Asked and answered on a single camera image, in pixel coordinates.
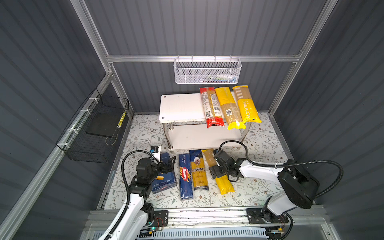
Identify yellow clear spaghetti bag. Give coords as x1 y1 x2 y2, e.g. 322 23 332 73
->
202 149 235 195

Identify blue yellow spaghetti bag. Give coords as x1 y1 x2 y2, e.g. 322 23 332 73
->
189 150 209 191

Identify yellow barcode spaghetti bag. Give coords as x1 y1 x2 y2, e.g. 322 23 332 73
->
215 87 246 130

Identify red yellow spaghetti bag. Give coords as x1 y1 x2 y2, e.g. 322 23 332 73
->
200 87 225 128

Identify yellow Pastatime spaghetti bag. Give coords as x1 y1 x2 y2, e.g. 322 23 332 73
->
233 85 262 123

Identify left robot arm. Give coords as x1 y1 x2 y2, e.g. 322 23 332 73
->
99 147 173 240

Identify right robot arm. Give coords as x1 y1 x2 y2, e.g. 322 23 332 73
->
210 148 344 223

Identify blue Barilla pasta box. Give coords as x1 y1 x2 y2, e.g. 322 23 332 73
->
152 153 177 194

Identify white two-tier shelf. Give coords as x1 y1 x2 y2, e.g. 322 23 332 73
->
159 93 251 150

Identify blue Barilla spaghetti box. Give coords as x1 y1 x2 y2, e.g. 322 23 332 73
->
179 154 194 200

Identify yellow brush in basket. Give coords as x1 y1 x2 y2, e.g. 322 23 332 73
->
117 111 127 129

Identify items in white basket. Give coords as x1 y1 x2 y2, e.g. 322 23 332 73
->
195 74 238 84

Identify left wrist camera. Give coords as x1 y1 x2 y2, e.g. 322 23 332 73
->
150 146 162 162

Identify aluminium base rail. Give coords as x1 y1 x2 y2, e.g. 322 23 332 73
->
86 206 331 232

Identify black wire basket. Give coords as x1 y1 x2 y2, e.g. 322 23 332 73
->
57 91 130 164

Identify white wire mesh basket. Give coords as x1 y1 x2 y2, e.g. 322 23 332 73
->
173 57 242 85

